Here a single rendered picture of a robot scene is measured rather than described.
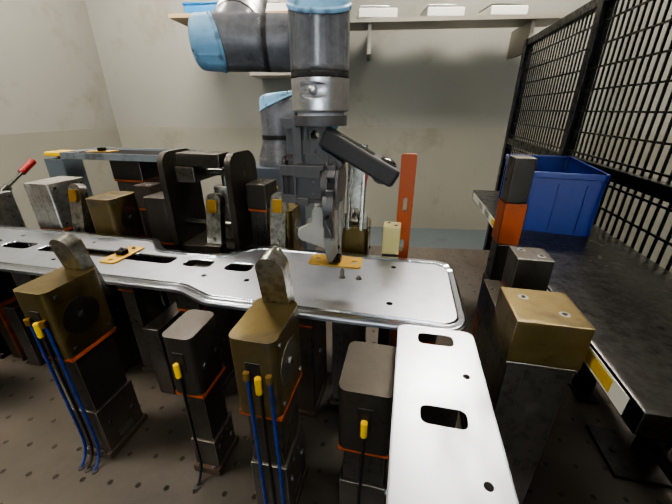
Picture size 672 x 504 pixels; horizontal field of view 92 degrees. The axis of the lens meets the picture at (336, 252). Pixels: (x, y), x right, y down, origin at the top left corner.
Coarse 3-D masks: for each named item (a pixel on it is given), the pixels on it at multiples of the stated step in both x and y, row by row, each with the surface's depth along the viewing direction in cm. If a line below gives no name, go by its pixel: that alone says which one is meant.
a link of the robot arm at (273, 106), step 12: (264, 96) 103; (276, 96) 102; (288, 96) 103; (264, 108) 104; (276, 108) 103; (288, 108) 103; (264, 120) 105; (276, 120) 104; (264, 132) 107; (276, 132) 106
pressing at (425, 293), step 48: (0, 240) 76; (48, 240) 75; (96, 240) 75; (144, 240) 75; (144, 288) 57; (192, 288) 56; (240, 288) 55; (336, 288) 55; (384, 288) 55; (432, 288) 55
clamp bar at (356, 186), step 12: (348, 168) 65; (348, 180) 66; (360, 180) 66; (348, 192) 66; (360, 192) 67; (348, 204) 67; (360, 204) 67; (348, 216) 68; (360, 216) 67; (348, 228) 68; (360, 228) 68
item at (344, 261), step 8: (312, 256) 53; (320, 256) 53; (336, 256) 51; (344, 256) 53; (312, 264) 51; (320, 264) 51; (328, 264) 51; (336, 264) 51; (344, 264) 51; (352, 264) 51; (360, 264) 51
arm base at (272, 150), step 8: (264, 136) 108; (272, 136) 106; (280, 136) 106; (264, 144) 109; (272, 144) 107; (280, 144) 107; (264, 152) 110; (272, 152) 107; (280, 152) 107; (264, 160) 109; (272, 160) 108; (280, 160) 108
